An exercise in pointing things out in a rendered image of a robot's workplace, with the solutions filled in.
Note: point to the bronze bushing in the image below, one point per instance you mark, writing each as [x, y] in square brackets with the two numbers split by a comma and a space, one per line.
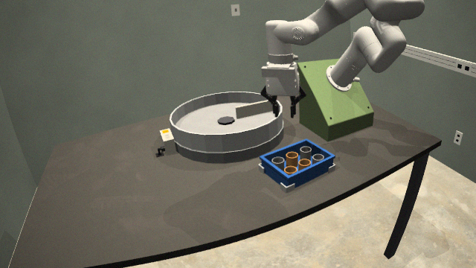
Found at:
[290, 170]
[292, 159]
[303, 163]

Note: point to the blue tray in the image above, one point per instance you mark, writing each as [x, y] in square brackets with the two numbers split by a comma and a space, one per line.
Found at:
[300, 177]

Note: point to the grey metal bushing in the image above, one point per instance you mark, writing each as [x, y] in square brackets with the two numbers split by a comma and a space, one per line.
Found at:
[279, 162]
[305, 153]
[317, 158]

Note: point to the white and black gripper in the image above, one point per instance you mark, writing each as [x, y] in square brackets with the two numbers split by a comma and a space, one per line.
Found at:
[276, 86]

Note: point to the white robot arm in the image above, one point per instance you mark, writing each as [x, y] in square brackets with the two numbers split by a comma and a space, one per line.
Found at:
[387, 14]

